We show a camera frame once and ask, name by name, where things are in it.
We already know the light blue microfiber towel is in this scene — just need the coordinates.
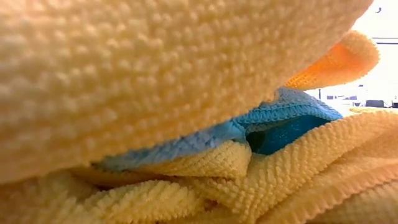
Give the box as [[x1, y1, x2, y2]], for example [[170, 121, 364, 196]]
[[93, 86, 345, 174]]

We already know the yellow microfiber towel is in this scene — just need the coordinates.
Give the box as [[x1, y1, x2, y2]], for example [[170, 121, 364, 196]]
[[0, 108, 398, 224], [0, 0, 381, 184]]

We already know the black monitor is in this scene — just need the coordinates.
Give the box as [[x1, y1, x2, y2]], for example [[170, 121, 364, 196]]
[[365, 99, 385, 109]]

